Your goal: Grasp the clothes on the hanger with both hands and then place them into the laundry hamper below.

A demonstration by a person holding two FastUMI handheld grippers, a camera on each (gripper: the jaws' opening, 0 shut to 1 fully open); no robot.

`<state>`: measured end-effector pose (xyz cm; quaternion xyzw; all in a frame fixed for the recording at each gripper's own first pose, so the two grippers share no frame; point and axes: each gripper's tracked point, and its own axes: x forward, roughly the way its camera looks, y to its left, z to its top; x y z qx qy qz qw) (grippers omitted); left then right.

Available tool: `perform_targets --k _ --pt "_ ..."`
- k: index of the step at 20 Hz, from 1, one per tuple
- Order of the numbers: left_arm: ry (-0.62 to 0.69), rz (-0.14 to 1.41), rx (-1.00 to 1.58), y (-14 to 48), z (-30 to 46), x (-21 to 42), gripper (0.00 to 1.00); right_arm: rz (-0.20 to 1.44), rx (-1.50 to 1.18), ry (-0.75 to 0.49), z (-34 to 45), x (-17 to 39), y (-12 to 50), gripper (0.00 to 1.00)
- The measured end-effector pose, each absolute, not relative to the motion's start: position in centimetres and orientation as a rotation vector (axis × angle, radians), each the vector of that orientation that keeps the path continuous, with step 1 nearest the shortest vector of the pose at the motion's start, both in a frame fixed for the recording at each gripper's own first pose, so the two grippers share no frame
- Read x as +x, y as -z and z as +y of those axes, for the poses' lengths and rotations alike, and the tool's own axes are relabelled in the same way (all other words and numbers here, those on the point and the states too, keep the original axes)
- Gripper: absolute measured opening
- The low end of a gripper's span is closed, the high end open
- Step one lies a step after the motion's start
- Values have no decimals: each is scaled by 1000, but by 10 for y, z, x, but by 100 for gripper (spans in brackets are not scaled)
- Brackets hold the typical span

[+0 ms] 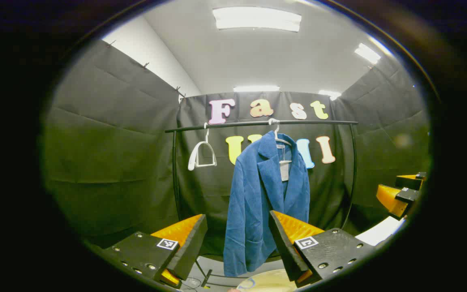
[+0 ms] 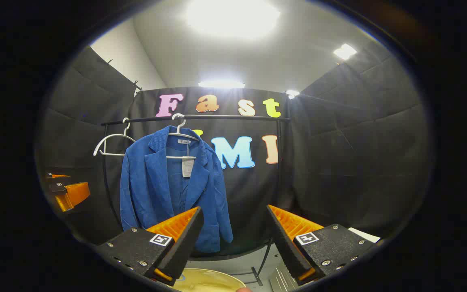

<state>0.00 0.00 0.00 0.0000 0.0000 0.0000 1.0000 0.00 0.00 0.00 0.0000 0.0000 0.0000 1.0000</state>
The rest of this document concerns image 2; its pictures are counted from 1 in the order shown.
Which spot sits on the grey ribbed panel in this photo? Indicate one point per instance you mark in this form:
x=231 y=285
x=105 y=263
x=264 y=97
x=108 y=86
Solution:
x=282 y=280

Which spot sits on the large ceiling light panel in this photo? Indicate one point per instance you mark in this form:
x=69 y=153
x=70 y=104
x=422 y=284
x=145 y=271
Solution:
x=233 y=18

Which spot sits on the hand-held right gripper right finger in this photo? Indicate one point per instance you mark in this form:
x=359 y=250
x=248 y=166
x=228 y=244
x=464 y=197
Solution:
x=284 y=243

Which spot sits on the black metal clothes rack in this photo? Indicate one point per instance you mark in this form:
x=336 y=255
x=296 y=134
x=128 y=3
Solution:
x=233 y=117

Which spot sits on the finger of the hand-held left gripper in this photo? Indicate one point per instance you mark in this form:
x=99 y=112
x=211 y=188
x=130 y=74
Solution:
x=73 y=194
x=57 y=176

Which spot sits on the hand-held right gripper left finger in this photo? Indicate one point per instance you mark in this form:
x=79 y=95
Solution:
x=187 y=243

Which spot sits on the black backdrop cloth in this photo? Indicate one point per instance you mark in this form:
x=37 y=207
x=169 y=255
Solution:
x=339 y=162

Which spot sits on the white plastic hanger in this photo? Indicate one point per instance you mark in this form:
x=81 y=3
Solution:
x=176 y=157
x=112 y=154

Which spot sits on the yellow laundry hamper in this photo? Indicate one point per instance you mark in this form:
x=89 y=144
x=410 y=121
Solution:
x=205 y=282

